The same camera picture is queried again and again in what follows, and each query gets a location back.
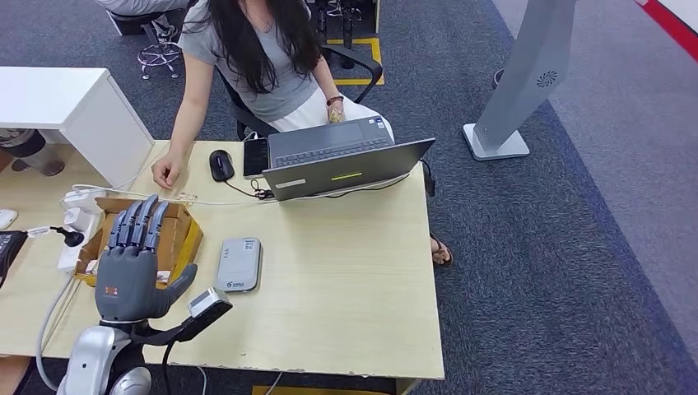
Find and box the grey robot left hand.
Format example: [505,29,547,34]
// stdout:
[95,194,198,323]

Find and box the person's right hand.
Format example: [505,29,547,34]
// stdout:
[151,152,184,191]

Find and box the person in background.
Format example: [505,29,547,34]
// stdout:
[95,0,192,42]

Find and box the person's foot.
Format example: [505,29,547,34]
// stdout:
[429,233,454,268]

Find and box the black computer mouse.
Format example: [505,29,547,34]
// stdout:
[209,150,236,184]

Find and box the black office chair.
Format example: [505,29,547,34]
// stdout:
[213,44,384,140]

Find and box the white power strip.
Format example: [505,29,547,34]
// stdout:
[57,188,103,274]

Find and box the grey laptop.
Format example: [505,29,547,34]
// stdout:
[261,115,436,203]

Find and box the brown cardboard box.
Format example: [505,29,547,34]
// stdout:
[73,196,204,290]

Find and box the black plug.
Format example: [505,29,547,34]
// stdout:
[49,225,86,248]

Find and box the black equipment stand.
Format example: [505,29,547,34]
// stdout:
[313,0,380,71]

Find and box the white power adapter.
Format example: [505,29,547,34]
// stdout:
[63,207,91,233]

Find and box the black smartphone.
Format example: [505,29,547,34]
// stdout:
[242,137,270,180]

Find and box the chrome stool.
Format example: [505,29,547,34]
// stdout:
[106,9,184,81]

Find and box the black desk telephone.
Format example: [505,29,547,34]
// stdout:
[0,230,28,289]

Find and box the white cabinet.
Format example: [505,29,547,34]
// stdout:
[0,67,156,190]

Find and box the grey kiosk stand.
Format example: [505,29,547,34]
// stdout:
[462,0,579,162]

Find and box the thin white cable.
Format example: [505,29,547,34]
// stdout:
[71,174,410,209]

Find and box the black mouse cable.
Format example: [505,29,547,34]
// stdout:
[224,179,276,202]

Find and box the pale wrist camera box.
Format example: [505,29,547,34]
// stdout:
[187,288,221,319]

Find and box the black camera bracket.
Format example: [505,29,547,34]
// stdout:
[130,296,234,347]

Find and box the thick grey power cable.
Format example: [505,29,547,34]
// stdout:
[35,274,75,393]

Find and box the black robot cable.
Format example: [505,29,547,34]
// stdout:
[161,337,181,395]

